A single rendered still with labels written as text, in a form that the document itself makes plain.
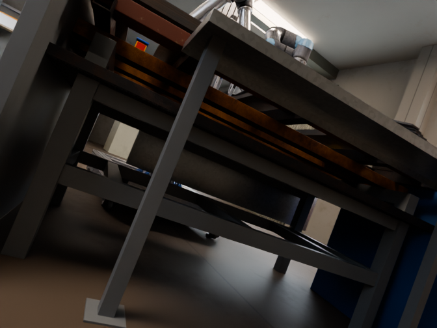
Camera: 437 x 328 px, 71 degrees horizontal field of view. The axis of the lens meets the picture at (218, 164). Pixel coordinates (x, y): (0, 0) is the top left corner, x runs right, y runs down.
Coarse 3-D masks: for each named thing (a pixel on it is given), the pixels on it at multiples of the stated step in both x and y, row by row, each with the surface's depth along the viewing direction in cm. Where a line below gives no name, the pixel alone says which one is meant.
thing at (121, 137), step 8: (112, 128) 780; (120, 128) 717; (128, 128) 726; (112, 136) 740; (120, 136) 720; (128, 136) 728; (136, 136) 737; (112, 144) 714; (120, 144) 723; (128, 144) 731; (112, 152) 717; (120, 152) 726; (128, 152) 734
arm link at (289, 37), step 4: (284, 32) 188; (288, 32) 188; (284, 36) 188; (288, 36) 188; (292, 36) 188; (296, 36) 189; (300, 36) 191; (280, 40) 189; (284, 40) 188; (288, 40) 188; (292, 40) 188; (296, 40) 188; (284, 44) 190; (288, 44) 189; (292, 44) 189; (296, 44) 189
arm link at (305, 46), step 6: (300, 42) 150; (306, 42) 148; (312, 42) 149; (300, 48) 148; (306, 48) 148; (312, 48) 151; (294, 54) 151; (300, 54) 148; (306, 54) 148; (306, 60) 149
